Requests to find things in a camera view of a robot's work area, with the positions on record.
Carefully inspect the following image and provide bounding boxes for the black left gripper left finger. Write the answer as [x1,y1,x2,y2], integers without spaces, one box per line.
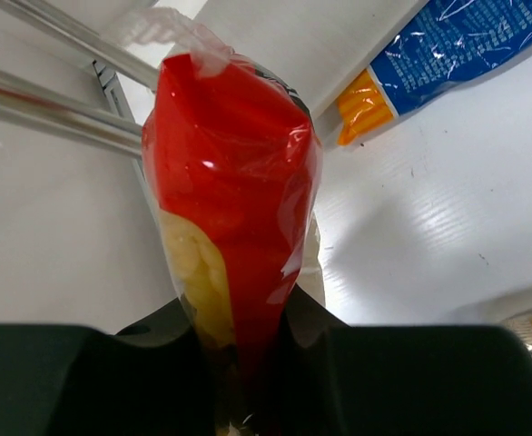
[0,301,214,435]

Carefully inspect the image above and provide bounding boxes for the blue pasta bag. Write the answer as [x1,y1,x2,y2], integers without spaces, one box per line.
[336,0,532,145]

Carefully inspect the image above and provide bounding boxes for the white two-tier shelf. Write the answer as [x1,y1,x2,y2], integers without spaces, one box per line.
[0,0,430,164]

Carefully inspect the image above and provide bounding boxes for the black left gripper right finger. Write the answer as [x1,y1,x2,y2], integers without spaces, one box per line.
[281,288,532,435]

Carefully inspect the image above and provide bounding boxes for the red fusilli pasta bag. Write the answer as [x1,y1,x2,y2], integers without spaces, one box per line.
[109,7,322,435]

